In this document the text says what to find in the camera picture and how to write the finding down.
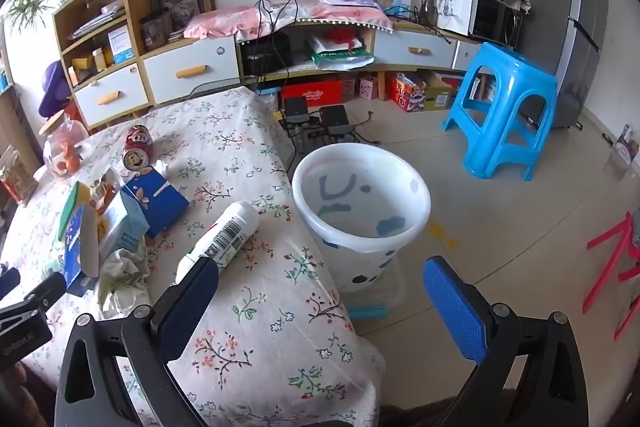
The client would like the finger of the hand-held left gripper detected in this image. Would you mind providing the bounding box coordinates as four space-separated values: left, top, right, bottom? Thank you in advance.
0 273 67 324
0 267 22 296

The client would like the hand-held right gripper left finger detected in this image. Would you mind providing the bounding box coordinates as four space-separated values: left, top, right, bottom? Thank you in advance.
54 257 221 427

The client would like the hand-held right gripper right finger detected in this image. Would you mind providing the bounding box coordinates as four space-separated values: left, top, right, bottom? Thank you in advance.
422 256 590 427

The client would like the blue white green carton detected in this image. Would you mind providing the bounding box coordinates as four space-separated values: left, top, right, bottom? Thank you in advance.
57 182 101 298

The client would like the white tissue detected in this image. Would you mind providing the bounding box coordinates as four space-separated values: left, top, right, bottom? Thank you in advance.
95 237 153 320

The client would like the white plastic bottle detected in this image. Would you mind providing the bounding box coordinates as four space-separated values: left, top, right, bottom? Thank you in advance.
175 201 260 285

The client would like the white blue milk carton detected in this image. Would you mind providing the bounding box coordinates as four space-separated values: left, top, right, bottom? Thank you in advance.
90 169 151 258

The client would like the white plastic trash bin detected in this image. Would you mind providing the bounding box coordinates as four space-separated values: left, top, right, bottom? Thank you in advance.
291 143 432 294

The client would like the blue cardboard box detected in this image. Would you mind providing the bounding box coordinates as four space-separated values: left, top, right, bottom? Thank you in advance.
121 167 191 239

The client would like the plastic jar of nuts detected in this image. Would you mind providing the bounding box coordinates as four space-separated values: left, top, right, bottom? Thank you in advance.
0 146 40 208

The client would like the glass jar with wooden lid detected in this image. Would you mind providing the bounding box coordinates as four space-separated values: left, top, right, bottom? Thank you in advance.
42 109 93 178

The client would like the red drink can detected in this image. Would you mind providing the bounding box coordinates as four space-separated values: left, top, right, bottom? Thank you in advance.
123 125 154 171

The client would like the red printed cardboard box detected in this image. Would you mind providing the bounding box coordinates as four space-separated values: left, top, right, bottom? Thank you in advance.
385 72 453 112

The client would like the black charger box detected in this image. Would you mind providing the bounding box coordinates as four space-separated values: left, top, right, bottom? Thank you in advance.
284 96 311 125
319 105 351 135

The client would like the pink basket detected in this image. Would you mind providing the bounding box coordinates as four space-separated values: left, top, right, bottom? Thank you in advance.
356 76 379 100

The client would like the red flat box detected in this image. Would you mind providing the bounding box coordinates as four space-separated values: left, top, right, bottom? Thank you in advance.
280 79 346 108

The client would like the blue plastic stool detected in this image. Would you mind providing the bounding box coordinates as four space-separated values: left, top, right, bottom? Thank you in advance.
441 42 559 182

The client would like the long wooden cabinet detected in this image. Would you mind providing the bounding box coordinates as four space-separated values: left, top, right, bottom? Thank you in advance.
235 14 483 108

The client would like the white drawer with round sticker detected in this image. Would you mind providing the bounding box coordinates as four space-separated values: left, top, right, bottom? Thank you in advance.
142 36 241 105

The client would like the narrow grey white drawer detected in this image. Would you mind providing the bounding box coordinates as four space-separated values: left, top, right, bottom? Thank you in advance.
452 41 483 72

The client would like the light blue box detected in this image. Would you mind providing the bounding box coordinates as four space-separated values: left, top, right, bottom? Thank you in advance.
107 24 137 65

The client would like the black box device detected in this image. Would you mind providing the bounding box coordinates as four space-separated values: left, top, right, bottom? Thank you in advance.
240 32 293 75

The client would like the wide grey white drawer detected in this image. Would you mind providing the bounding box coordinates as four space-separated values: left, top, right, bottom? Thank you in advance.
374 29 457 70

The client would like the green white bag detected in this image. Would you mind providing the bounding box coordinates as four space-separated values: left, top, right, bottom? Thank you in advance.
307 34 375 68

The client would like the pink patterned cloth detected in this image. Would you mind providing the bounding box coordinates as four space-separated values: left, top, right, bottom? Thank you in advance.
184 2 395 42

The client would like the white microwave oven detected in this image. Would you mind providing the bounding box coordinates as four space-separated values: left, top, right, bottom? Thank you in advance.
436 0 525 48

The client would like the grey refrigerator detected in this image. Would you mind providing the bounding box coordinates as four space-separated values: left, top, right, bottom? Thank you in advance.
505 0 611 130

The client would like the red chair frame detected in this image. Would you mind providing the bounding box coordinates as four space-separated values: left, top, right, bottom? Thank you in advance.
582 212 640 340

